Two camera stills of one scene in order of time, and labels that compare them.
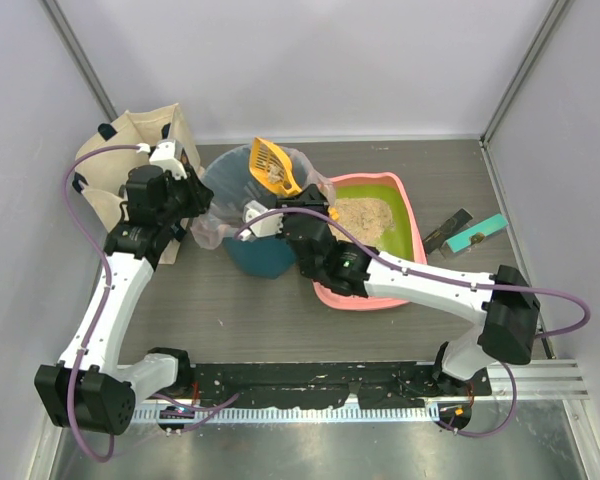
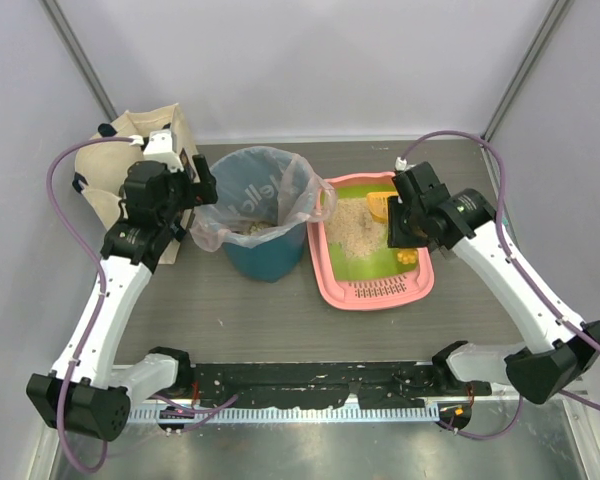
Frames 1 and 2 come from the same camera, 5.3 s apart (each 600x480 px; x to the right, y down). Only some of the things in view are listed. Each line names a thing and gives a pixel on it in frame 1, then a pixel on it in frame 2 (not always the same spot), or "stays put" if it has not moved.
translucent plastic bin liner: x=229 y=185 stays put
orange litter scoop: x=272 y=168 -> x=379 y=205
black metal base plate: x=276 y=383 stays put
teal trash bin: x=231 y=184 stays put
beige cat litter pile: x=370 y=218 stays put
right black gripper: x=306 y=202 -> x=397 y=220
